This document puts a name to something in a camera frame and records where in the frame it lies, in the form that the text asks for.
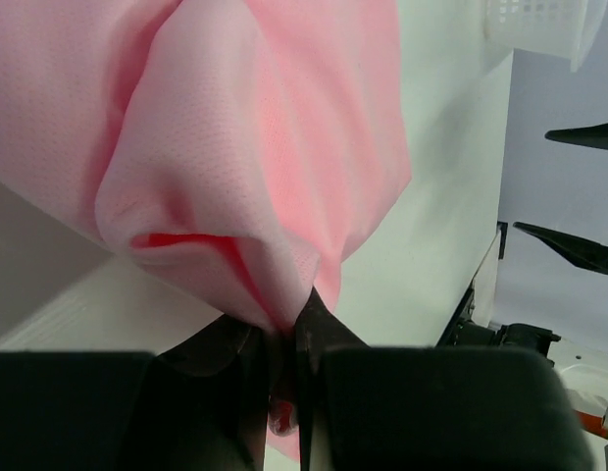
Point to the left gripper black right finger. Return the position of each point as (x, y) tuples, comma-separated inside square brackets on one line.
[(428, 408)]

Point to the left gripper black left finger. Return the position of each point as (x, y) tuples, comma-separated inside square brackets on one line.
[(201, 405)]

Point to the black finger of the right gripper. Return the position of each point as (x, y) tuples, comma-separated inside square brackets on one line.
[(580, 252), (592, 137)]

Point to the pink t-shirt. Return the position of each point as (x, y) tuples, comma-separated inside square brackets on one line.
[(238, 150)]

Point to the white plastic basket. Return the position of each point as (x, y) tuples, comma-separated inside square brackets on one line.
[(560, 28)]

